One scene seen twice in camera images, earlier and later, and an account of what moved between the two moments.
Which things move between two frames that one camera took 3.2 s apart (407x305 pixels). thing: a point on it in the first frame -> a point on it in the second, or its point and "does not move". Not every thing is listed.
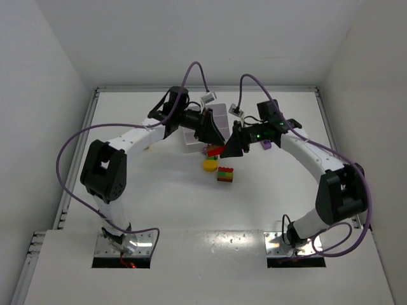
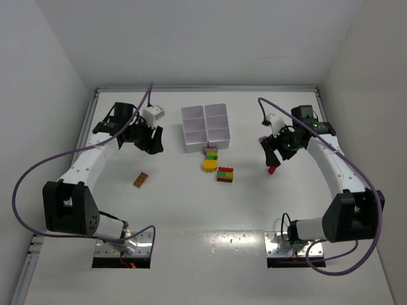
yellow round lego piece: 210,166 does not move
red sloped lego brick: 225,169 does not move
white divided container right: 220,115 does not move
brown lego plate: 225,179 does not move
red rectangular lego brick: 215,150 -> 271,169
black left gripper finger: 214,136 -> 156,145
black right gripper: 241,137 -> 275,143
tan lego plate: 210,147 -> 140,180
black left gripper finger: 203,135 -> 143,147
